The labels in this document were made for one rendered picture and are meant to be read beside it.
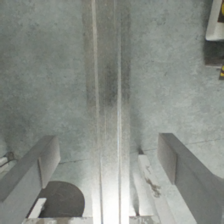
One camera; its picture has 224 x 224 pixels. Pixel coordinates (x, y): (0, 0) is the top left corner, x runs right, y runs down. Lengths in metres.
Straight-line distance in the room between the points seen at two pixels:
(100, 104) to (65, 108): 0.83
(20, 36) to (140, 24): 0.66
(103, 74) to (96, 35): 0.05
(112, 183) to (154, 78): 0.81
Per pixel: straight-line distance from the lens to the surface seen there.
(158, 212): 0.72
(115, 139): 0.24
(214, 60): 1.00
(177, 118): 1.11
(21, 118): 1.16
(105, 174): 0.27
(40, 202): 1.03
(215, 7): 1.07
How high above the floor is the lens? 0.98
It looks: 75 degrees down
